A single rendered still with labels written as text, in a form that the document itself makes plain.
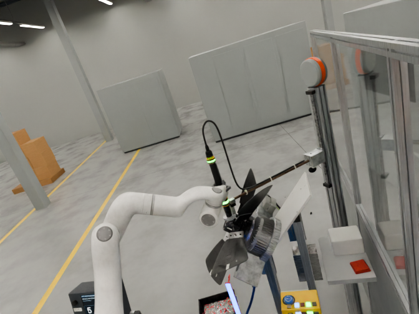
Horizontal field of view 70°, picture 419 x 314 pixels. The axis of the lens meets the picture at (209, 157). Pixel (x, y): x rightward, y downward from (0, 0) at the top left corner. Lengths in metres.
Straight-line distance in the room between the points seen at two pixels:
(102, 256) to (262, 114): 6.23
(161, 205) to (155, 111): 7.47
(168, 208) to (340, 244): 1.06
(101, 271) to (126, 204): 0.27
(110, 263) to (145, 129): 7.75
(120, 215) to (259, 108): 6.03
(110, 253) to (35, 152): 8.28
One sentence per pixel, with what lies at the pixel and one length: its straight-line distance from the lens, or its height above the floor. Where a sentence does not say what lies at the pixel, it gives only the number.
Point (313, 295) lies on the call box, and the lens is 1.50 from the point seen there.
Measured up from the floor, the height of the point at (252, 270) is 1.00.
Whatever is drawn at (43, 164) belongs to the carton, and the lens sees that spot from 9.48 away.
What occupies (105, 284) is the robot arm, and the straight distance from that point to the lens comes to 1.24.
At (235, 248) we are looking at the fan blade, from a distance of 1.62.
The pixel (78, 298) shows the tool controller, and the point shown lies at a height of 1.23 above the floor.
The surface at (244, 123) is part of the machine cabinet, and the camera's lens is 7.10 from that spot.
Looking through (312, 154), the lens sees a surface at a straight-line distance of 1.84.
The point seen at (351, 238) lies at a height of 0.97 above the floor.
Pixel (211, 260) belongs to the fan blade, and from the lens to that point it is 1.94.
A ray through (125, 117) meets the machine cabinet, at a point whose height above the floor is 1.03.
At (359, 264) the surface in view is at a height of 0.88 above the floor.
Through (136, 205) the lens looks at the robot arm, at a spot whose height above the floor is 1.68.
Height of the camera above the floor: 2.18
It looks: 20 degrees down
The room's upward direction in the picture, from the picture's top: 18 degrees counter-clockwise
